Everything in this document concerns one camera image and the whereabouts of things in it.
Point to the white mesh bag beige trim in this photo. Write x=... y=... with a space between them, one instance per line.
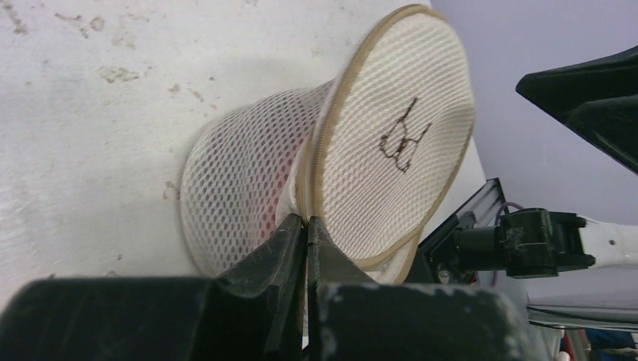
x=372 y=153

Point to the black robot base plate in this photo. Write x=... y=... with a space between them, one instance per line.
x=437 y=258

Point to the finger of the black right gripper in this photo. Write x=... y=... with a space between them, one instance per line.
x=597 y=100

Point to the aluminium front frame rail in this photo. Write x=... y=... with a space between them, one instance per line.
x=484 y=204

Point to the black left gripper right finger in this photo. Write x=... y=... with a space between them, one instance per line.
x=351 y=317

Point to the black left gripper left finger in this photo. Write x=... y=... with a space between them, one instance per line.
x=253 y=311

